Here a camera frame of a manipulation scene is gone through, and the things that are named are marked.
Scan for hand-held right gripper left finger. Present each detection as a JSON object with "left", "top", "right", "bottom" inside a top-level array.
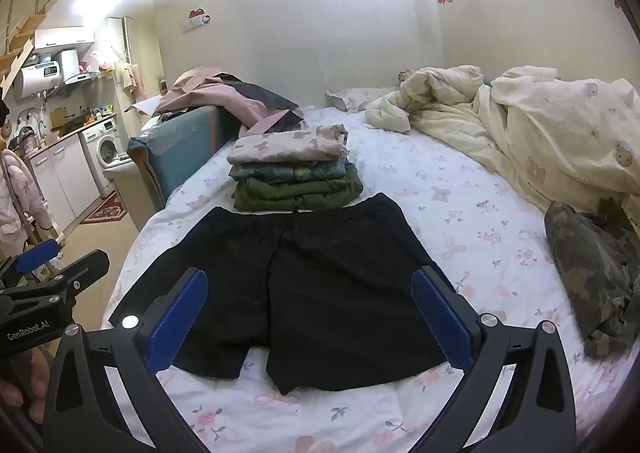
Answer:
[{"left": 42, "top": 267, "right": 209, "bottom": 453}]

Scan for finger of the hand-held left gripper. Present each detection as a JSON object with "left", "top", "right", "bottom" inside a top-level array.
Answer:
[
  {"left": 47, "top": 249, "right": 111, "bottom": 307},
  {"left": 0, "top": 239, "right": 63, "bottom": 284}
]

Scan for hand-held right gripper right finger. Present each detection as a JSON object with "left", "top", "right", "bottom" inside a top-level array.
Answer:
[{"left": 411, "top": 265, "right": 587, "bottom": 453}]

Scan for black pants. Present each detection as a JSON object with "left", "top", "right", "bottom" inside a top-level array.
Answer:
[{"left": 107, "top": 192, "right": 456, "bottom": 396}]

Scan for camouflage pants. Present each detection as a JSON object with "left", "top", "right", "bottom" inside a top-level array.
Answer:
[{"left": 544, "top": 198, "right": 640, "bottom": 362}]

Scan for olive green folded pants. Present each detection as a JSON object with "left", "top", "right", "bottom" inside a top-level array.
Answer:
[{"left": 232, "top": 167, "right": 364, "bottom": 212}]

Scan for person's left hand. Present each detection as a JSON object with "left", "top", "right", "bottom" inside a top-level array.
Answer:
[{"left": 0, "top": 349, "right": 52, "bottom": 413}]

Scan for red patterned rug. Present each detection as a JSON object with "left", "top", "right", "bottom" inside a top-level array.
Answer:
[{"left": 81, "top": 193, "right": 129, "bottom": 226}]

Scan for white base cabinet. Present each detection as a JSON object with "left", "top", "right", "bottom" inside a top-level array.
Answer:
[{"left": 27, "top": 133, "right": 103, "bottom": 232}]

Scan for white side table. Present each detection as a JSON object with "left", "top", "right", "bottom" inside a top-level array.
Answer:
[{"left": 103, "top": 160, "right": 152, "bottom": 235}]

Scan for white washing machine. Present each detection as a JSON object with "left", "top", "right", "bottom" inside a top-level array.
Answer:
[{"left": 80, "top": 115, "right": 127, "bottom": 198}]

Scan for teal sofa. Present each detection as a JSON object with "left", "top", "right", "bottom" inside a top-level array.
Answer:
[{"left": 126, "top": 105, "right": 237, "bottom": 214}]

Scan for white water heater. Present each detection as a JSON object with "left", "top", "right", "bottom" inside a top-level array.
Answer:
[{"left": 12, "top": 60, "right": 64, "bottom": 102}]

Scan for white range hood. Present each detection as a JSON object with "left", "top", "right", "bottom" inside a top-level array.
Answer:
[{"left": 54, "top": 49, "right": 103, "bottom": 85}]

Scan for hanging towels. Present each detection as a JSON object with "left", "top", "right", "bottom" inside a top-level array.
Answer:
[{"left": 114, "top": 62, "right": 146, "bottom": 99}]

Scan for pink patterned folded cloth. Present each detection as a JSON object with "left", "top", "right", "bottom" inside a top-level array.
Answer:
[{"left": 227, "top": 124, "right": 349, "bottom": 165}]

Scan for cream bear print quilt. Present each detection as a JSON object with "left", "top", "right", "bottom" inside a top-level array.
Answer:
[{"left": 365, "top": 64, "right": 640, "bottom": 214}]

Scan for pink and dark clothes pile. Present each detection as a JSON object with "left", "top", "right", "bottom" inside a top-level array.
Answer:
[{"left": 155, "top": 66, "right": 304, "bottom": 136}]

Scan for wooden staircase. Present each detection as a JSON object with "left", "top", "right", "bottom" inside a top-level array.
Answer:
[{"left": 0, "top": 0, "right": 117, "bottom": 94}]

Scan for floral pillow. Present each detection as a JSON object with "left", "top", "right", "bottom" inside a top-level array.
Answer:
[{"left": 326, "top": 87, "right": 401, "bottom": 112}]

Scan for dark grey cloth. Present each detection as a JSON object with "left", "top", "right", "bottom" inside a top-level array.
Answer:
[{"left": 215, "top": 74, "right": 300, "bottom": 114}]

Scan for white wall cabinet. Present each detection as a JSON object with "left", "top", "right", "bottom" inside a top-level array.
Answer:
[{"left": 34, "top": 26, "right": 96, "bottom": 52}]

